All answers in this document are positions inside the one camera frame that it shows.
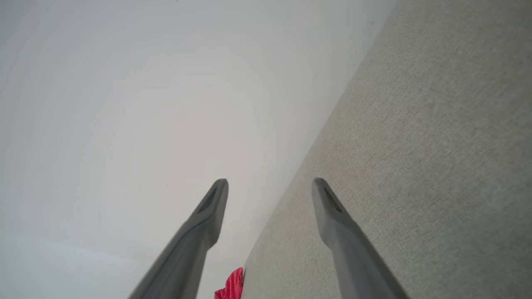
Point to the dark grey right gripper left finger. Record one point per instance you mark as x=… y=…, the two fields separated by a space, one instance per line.
x=192 y=245

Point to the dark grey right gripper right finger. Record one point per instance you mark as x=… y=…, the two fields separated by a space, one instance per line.
x=347 y=249

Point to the red cloth towel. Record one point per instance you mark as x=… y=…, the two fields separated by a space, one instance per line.
x=230 y=286

